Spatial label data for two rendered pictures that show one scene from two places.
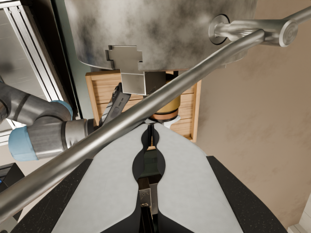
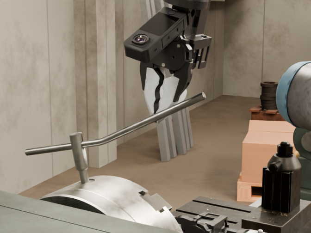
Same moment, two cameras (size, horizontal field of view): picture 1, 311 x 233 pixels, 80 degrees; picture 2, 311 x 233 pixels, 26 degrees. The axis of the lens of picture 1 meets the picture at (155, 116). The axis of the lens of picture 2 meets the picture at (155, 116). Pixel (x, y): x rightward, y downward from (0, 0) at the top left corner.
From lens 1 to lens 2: 102 cm
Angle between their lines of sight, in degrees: 48
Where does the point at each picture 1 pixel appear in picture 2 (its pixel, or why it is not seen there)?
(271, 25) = (78, 141)
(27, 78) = not seen: outside the picture
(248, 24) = (80, 155)
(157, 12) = (115, 193)
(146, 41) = (131, 192)
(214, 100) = not seen: outside the picture
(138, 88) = (158, 199)
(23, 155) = not seen: outside the picture
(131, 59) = (147, 199)
